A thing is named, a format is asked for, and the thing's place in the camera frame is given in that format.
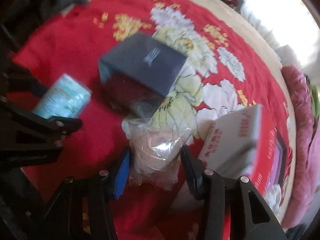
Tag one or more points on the red floral blanket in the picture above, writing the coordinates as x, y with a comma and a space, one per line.
75, 42

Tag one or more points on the pink book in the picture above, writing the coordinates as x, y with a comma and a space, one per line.
279, 166

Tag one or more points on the dark blue box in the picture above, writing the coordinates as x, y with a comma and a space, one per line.
145, 60

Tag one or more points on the white curtain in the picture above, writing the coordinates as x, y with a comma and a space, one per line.
275, 12

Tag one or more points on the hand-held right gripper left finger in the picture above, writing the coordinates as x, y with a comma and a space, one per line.
121, 177

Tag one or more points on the clear bag with pink puff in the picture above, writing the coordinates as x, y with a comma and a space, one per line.
155, 155

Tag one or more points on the shallow grey cardboard box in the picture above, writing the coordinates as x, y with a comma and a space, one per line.
282, 143

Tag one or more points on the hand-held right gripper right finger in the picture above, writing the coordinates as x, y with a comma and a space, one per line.
193, 180

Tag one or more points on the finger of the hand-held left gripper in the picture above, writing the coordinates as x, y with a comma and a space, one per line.
50, 125
25, 85

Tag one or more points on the pink quilt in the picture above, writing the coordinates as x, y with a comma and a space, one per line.
300, 130

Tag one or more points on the small teal tissue pack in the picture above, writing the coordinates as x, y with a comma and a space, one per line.
62, 97

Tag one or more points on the red tissue pack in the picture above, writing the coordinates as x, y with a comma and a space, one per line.
232, 135

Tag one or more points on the green cloth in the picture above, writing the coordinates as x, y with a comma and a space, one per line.
315, 100

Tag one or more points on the beige bed sheet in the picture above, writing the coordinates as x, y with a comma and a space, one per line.
262, 42

